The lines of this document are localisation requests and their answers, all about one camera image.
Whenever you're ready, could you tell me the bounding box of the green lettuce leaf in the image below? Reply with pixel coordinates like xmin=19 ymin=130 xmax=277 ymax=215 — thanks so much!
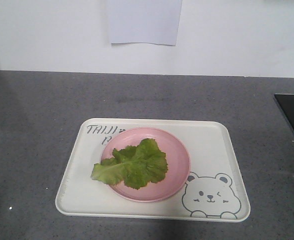
xmin=90 ymin=138 xmax=168 ymax=190

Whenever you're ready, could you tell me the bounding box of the white bear serving tray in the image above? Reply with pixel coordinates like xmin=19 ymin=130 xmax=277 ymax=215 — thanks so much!
xmin=55 ymin=118 xmax=251 ymax=223

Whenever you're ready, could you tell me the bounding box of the pink round plate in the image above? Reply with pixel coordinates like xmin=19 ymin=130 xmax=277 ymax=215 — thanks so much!
xmin=100 ymin=127 xmax=191 ymax=203

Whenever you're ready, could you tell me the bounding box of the white paper sheet on wall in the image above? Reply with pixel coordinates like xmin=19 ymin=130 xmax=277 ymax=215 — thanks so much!
xmin=106 ymin=0 xmax=183 ymax=46

